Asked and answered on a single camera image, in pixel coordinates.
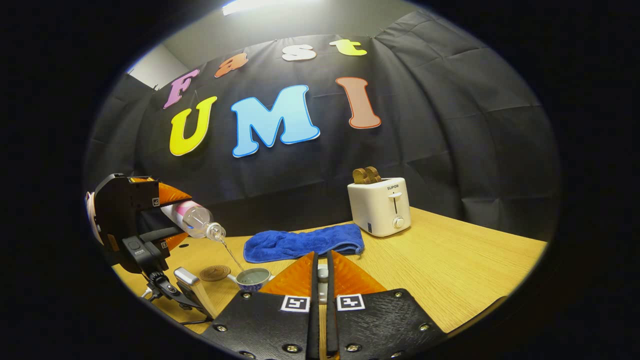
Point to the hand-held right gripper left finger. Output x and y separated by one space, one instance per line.
313 330

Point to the round brown coaster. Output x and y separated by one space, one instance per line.
215 273

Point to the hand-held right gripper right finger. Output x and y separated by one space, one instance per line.
331 330

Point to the ceiling light panel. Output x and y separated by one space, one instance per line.
260 5

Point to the white blue-patterned teacup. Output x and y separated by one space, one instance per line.
252 280

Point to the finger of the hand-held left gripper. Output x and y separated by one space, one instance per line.
165 234
172 194

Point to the white toaster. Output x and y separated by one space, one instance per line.
380 210

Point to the blue towel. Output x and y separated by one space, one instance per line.
300 242

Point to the clear plastic water bottle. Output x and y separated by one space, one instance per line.
192 217

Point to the black backdrop cloth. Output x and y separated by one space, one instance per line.
425 125

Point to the brown bread slices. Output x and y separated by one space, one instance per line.
366 175

